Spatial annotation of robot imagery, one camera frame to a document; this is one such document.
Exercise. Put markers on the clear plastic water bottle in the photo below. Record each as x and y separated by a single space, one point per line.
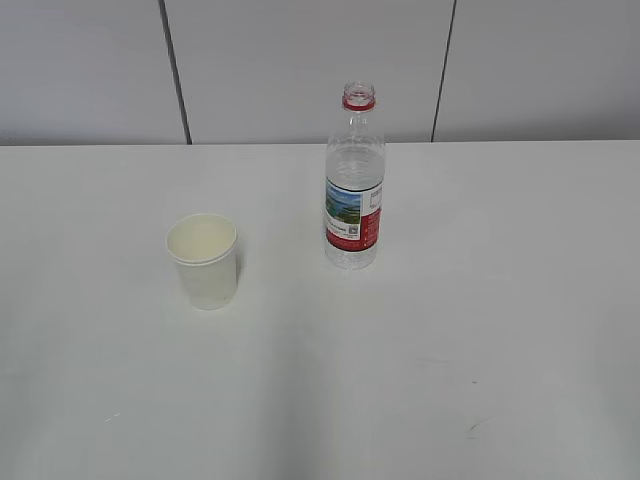
354 176

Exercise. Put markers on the white paper cup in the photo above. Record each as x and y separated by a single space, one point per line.
203 248

